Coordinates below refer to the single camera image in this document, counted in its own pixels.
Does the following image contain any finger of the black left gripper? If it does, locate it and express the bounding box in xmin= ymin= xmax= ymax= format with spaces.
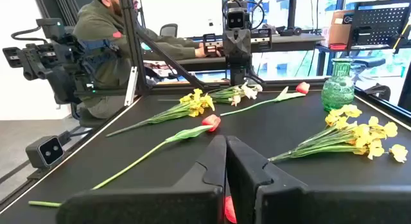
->
xmin=222 ymin=28 xmax=238 ymax=68
xmin=237 ymin=28 xmax=253 ymax=68

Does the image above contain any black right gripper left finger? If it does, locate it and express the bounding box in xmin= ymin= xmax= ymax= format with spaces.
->
xmin=56 ymin=134 xmax=227 ymax=224

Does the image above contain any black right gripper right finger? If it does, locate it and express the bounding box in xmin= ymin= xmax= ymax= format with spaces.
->
xmin=227 ymin=136 xmax=411 ymax=224

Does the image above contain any red artificial tulip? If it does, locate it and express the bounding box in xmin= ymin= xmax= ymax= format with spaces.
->
xmin=224 ymin=195 xmax=238 ymax=224
xmin=220 ymin=82 xmax=311 ymax=117
xmin=28 ymin=114 xmax=222 ymax=208

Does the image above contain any white artificial flower bunch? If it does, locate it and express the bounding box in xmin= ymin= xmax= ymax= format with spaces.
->
xmin=207 ymin=82 xmax=264 ymax=107

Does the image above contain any yellow artificial flower bunch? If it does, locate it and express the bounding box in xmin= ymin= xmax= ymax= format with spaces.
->
xmin=268 ymin=104 xmax=409 ymax=164
xmin=105 ymin=88 xmax=216 ymax=137

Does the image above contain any green glass vase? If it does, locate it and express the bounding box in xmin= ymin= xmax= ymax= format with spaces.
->
xmin=320 ymin=58 xmax=356 ymax=112

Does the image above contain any grey desk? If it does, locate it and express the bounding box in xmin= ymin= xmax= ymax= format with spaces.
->
xmin=143 ymin=56 xmax=227 ymax=74
xmin=179 ymin=33 xmax=325 ymax=63

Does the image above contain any white board panel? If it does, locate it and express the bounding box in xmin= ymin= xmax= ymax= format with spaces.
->
xmin=139 ymin=0 xmax=224 ymax=39

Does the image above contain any black desk clamp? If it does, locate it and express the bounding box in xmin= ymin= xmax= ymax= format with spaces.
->
xmin=276 ymin=24 xmax=302 ymax=37

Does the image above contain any black monitor stand pole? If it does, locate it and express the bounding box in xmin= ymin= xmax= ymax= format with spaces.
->
xmin=274 ymin=0 xmax=301 ymax=29

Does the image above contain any brown cardboard box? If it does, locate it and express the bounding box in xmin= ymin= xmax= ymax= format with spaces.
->
xmin=327 ymin=10 xmax=356 ymax=48

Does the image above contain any person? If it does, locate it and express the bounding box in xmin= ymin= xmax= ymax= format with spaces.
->
xmin=72 ymin=0 xmax=222 ymax=119

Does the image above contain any black pegboard cart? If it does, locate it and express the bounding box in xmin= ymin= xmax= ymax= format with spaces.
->
xmin=316 ymin=0 xmax=411 ymax=77

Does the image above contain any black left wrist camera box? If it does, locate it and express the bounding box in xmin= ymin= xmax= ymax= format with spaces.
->
xmin=225 ymin=7 xmax=247 ymax=30

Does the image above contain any silver metal bracket plate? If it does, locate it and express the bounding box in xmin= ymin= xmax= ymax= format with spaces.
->
xmin=124 ymin=65 xmax=139 ymax=107

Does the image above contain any black table-level camera box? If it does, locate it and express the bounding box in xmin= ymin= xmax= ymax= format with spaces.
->
xmin=25 ymin=135 xmax=65 ymax=169

